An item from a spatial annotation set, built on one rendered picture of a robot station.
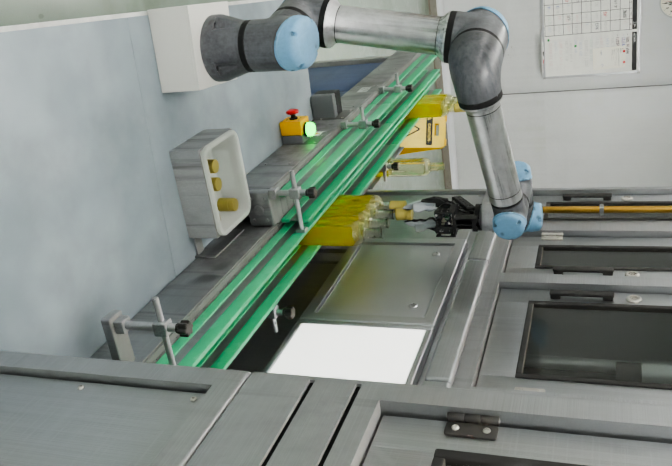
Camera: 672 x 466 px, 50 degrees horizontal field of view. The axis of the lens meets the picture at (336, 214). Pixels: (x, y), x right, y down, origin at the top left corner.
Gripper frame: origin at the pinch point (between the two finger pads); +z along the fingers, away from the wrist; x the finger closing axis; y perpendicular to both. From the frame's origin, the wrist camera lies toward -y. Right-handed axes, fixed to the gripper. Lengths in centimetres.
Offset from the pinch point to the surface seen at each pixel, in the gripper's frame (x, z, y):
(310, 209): -6.3, 24.0, 11.3
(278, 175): -15.5, 32.6, 9.3
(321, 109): -18, 40, -46
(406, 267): 12.6, 0.3, 7.5
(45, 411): -22, 20, 116
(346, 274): 12.6, 16.0, 12.5
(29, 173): -44, 44, 83
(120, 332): -15, 31, 86
